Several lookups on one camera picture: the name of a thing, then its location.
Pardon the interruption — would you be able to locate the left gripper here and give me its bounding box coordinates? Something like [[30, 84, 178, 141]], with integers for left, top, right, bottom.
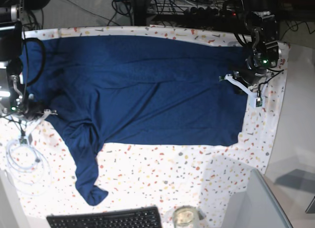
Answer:
[[232, 64, 267, 87]]

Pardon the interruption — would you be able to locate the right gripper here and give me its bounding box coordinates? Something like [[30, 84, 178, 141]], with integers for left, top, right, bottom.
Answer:
[[14, 100, 46, 121]]

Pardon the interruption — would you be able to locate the blue t-shirt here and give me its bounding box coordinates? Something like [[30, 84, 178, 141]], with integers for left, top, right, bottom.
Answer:
[[21, 35, 247, 206]]

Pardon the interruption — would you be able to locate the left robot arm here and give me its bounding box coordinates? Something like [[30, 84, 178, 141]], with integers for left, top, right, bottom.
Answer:
[[222, 0, 280, 94]]

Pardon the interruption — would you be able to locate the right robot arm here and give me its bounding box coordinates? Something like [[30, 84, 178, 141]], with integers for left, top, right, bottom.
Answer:
[[0, 0, 46, 121]]

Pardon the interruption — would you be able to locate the terrazzo patterned tablecloth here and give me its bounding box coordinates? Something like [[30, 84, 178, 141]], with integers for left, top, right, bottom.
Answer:
[[0, 26, 289, 228]]

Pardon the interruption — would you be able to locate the black power strip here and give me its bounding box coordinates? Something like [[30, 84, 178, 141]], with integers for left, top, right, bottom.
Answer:
[[147, 0, 224, 16]]

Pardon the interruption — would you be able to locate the grey monitor edge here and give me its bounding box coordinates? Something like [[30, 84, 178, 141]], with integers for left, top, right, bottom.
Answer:
[[222, 169, 292, 228]]

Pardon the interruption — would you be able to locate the black keyboard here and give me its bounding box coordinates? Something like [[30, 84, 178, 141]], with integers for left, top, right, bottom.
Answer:
[[46, 206, 162, 228]]

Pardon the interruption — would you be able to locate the glass jar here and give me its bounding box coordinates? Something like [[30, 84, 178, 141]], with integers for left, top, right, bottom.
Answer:
[[172, 206, 199, 228]]

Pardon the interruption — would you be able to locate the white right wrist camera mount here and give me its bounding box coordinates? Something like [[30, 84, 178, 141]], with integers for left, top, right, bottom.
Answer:
[[18, 109, 57, 145]]

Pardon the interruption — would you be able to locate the coiled white cable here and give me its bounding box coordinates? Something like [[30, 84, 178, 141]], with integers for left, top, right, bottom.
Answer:
[[4, 138, 52, 198]]

